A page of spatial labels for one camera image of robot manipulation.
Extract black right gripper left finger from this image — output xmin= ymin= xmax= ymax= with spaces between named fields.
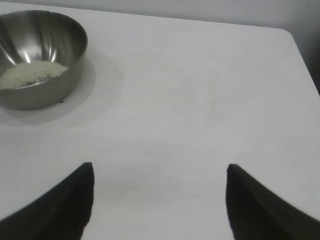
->
xmin=0 ymin=162 xmax=96 ymax=240

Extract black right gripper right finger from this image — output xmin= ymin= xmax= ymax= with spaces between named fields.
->
xmin=225 ymin=163 xmax=320 ymax=240

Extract white rice grains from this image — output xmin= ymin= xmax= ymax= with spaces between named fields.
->
xmin=0 ymin=61 xmax=69 ymax=90

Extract stainless steel mixing bowl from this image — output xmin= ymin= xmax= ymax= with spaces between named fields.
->
xmin=0 ymin=9 xmax=89 ymax=111

